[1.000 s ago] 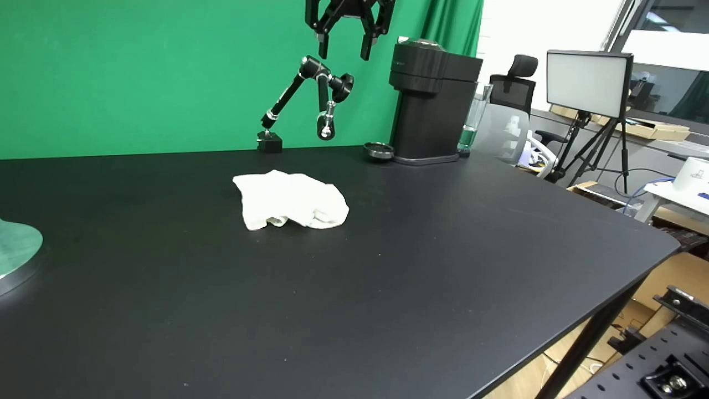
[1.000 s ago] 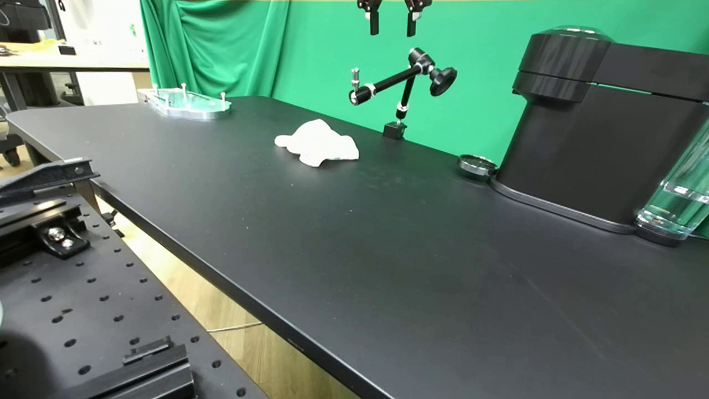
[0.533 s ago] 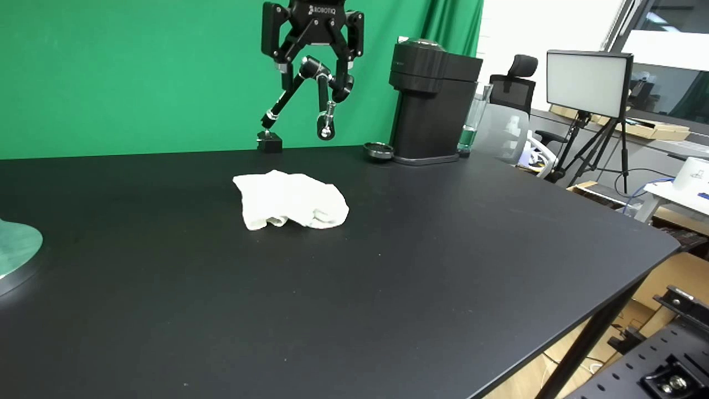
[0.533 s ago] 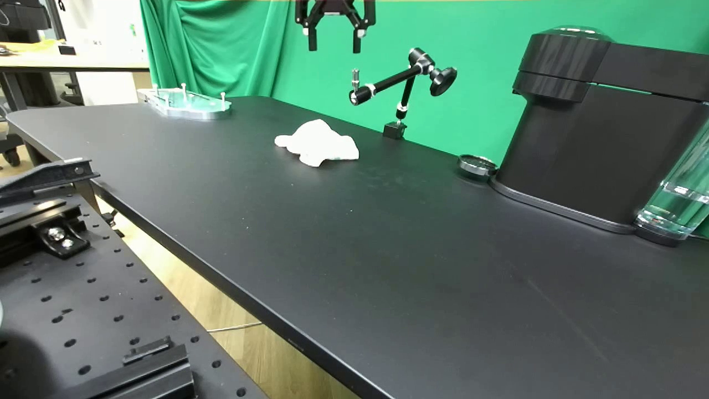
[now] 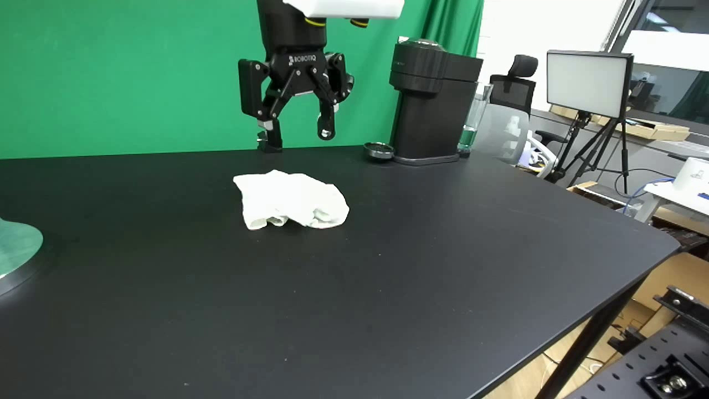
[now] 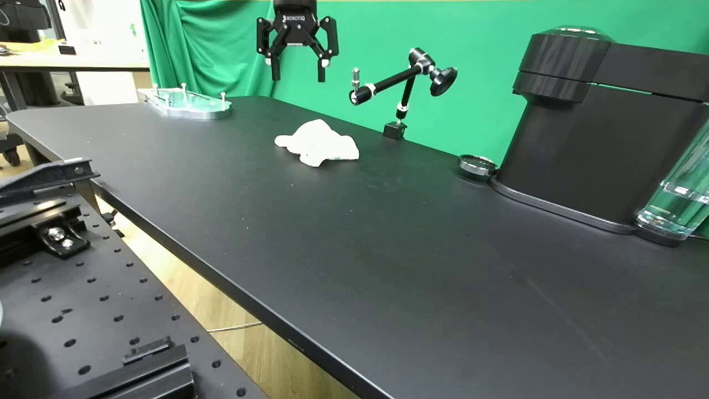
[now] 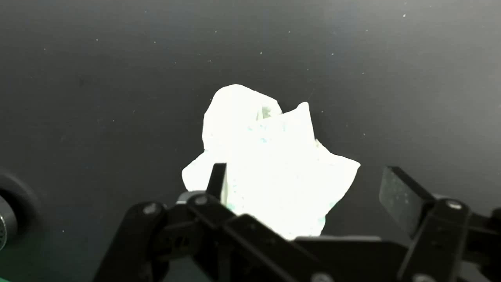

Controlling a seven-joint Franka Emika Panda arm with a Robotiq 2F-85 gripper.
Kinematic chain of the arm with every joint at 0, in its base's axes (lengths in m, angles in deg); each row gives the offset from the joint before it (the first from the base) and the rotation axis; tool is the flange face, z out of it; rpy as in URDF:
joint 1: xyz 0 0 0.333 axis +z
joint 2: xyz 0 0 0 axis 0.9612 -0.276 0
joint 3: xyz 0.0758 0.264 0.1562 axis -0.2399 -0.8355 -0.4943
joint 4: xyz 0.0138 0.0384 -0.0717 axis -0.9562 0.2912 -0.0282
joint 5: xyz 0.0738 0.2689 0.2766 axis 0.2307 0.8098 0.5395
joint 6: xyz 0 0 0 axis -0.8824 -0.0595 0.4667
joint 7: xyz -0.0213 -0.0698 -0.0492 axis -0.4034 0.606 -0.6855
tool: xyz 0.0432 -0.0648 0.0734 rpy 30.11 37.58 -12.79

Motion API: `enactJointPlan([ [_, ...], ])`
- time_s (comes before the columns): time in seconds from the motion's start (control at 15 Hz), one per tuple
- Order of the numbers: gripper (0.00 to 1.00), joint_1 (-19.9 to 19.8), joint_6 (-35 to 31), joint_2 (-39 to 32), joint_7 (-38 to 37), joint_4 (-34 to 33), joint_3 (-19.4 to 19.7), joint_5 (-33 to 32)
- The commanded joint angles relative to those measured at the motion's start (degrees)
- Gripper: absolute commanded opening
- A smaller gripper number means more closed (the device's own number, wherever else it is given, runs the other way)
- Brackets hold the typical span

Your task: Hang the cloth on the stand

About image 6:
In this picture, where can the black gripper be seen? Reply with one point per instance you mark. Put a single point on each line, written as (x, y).
(295, 19)

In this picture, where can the white cloth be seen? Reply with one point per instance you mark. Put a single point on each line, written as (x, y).
(317, 145)

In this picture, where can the clear round plate with pins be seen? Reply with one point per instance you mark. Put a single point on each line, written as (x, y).
(189, 103)

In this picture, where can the green backdrop curtain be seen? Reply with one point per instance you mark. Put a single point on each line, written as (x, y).
(480, 45)

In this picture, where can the white cabinet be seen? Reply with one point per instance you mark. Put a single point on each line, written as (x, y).
(102, 30)

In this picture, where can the round black mesh disc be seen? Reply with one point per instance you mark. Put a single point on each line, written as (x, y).
(478, 167)

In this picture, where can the wooden desk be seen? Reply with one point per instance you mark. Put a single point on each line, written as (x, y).
(46, 58)

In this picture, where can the black coffee machine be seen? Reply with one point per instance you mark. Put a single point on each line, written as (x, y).
(590, 147)

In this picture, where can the black perforated breadboard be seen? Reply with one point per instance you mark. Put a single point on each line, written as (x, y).
(97, 311)

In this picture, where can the black clamp block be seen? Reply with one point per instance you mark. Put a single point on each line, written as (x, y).
(140, 373)

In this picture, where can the clear water tank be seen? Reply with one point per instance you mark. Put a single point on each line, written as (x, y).
(683, 195)

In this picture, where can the black mounting bracket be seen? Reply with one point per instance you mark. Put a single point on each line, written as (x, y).
(36, 185)

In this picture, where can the black screw mount block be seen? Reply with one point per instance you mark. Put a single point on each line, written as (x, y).
(66, 238)

